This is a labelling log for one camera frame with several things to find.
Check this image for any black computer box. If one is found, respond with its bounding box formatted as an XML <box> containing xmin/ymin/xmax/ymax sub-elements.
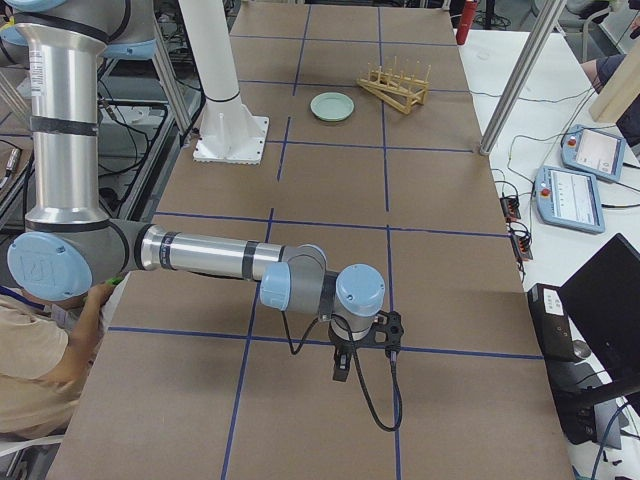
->
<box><xmin>527</xmin><ymin>284</ymin><xmax>622</xmax><ymax>449</ymax></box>

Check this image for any black camera cable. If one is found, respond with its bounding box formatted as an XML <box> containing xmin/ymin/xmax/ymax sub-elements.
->
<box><xmin>282</xmin><ymin>309</ymin><xmax>404</xmax><ymax>432</ymax></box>

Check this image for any red bottle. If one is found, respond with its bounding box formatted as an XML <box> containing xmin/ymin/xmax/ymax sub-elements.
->
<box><xmin>456</xmin><ymin>0</ymin><xmax>478</xmax><ymax>46</ymax></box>

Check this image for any aluminium frame post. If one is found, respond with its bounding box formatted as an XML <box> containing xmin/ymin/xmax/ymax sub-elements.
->
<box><xmin>479</xmin><ymin>0</ymin><xmax>566</xmax><ymax>156</ymax></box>

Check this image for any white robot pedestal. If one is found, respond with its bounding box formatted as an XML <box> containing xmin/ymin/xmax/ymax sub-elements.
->
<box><xmin>179</xmin><ymin>0</ymin><xmax>269</xmax><ymax>165</ymax></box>

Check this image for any light green plate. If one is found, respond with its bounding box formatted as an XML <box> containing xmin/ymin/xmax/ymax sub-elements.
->
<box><xmin>310</xmin><ymin>92</ymin><xmax>355</xmax><ymax>122</ymax></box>

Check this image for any wooden dish rack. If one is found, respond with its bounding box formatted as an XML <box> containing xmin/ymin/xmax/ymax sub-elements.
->
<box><xmin>356</xmin><ymin>57</ymin><xmax>431</xmax><ymax>115</ymax></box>

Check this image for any teach pendant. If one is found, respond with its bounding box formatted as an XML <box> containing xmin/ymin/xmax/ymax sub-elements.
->
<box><xmin>561</xmin><ymin>124</ymin><xmax>627</xmax><ymax>183</ymax></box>
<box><xmin>534</xmin><ymin>166</ymin><xmax>605</xmax><ymax>234</ymax></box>

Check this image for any black monitor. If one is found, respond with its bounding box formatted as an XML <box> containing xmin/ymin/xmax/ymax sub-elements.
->
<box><xmin>557</xmin><ymin>232</ymin><xmax>640</xmax><ymax>421</ymax></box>

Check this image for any near orange black connector box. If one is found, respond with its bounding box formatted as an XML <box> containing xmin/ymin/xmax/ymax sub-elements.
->
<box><xmin>510</xmin><ymin>230</ymin><xmax>533</xmax><ymax>261</ymax></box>

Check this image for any wooden board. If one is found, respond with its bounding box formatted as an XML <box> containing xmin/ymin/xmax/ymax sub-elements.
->
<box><xmin>583</xmin><ymin>40</ymin><xmax>639</xmax><ymax>131</ymax></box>

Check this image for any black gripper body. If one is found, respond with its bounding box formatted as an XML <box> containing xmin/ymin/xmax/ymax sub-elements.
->
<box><xmin>328</xmin><ymin>319</ymin><xmax>373</xmax><ymax>356</ymax></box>

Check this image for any far orange black connector box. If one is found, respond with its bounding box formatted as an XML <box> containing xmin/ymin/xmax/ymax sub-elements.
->
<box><xmin>500</xmin><ymin>195</ymin><xmax>521</xmax><ymax>222</ymax></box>

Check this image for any near teach pendant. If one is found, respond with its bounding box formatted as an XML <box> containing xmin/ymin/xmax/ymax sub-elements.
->
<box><xmin>534</xmin><ymin>166</ymin><xmax>605</xmax><ymax>234</ymax></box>

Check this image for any orange black connector box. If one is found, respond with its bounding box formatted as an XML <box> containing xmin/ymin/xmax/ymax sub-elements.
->
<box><xmin>500</xmin><ymin>195</ymin><xmax>521</xmax><ymax>222</ymax></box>
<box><xmin>510</xmin><ymin>230</ymin><xmax>533</xmax><ymax>261</ymax></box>

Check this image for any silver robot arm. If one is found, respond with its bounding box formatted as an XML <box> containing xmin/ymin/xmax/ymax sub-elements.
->
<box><xmin>1</xmin><ymin>1</ymin><xmax>402</xmax><ymax>381</ymax></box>

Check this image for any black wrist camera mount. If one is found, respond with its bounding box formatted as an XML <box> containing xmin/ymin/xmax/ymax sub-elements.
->
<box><xmin>370</xmin><ymin>311</ymin><xmax>404</xmax><ymax>359</ymax></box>

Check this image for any person in beige shirt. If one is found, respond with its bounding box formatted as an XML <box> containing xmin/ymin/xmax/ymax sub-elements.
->
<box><xmin>1</xmin><ymin>281</ymin><xmax>117</xmax><ymax>439</ymax></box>

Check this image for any far teach pendant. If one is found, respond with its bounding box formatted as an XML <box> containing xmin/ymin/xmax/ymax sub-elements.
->
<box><xmin>561</xmin><ymin>124</ymin><xmax>627</xmax><ymax>183</ymax></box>

